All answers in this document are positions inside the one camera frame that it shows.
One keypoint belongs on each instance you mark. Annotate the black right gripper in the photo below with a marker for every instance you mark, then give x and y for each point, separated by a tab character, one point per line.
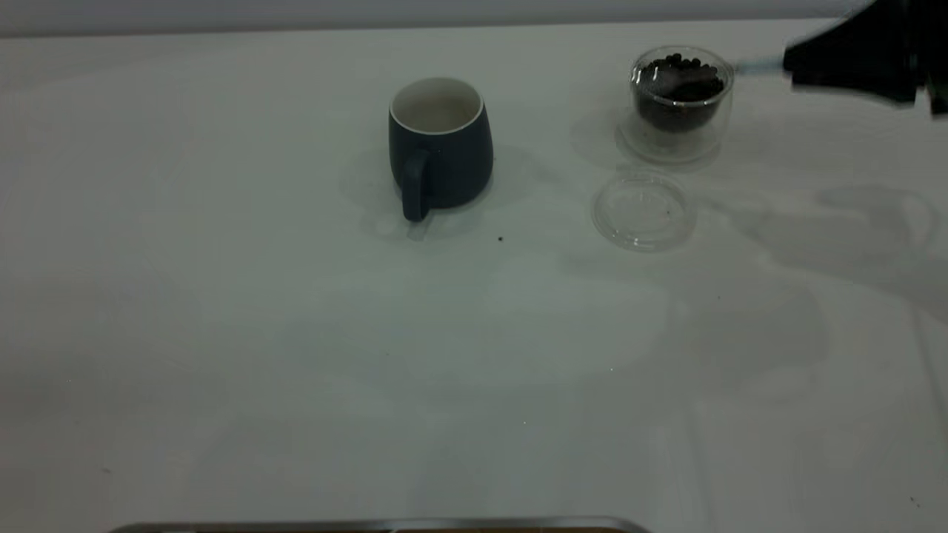
922	37

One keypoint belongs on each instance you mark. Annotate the dark grey ceramic mug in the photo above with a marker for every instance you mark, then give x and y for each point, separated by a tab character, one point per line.
452	163

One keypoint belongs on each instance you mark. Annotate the dark coffee beans heap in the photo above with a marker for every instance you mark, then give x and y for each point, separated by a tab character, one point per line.
696	92

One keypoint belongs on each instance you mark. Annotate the clear round glass lid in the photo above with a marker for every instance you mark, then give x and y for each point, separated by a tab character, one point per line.
643	215

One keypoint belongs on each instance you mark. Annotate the clear double-wall glass cup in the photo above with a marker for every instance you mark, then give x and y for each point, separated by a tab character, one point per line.
670	141

